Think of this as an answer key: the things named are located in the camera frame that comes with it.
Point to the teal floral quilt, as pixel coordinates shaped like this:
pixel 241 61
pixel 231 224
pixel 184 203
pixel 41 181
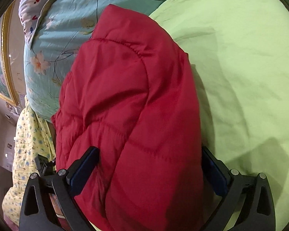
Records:
pixel 62 28

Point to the bear print pillow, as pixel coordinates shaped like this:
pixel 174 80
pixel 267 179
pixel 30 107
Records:
pixel 37 2

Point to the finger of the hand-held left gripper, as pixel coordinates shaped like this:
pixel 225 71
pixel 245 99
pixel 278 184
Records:
pixel 44 167

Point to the light green bed sheet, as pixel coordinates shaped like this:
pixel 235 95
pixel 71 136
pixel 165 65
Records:
pixel 243 77

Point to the gold framed picture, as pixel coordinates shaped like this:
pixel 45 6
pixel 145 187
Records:
pixel 7 60

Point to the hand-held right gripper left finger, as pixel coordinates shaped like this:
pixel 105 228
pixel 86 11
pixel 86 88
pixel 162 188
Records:
pixel 83 170

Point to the yellow animal print quilt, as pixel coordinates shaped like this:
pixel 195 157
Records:
pixel 26 149

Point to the red quilted jacket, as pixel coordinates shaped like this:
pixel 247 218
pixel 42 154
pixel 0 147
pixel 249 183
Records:
pixel 134 115

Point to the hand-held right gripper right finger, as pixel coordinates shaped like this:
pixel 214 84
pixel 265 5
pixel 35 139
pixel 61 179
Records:
pixel 215 175

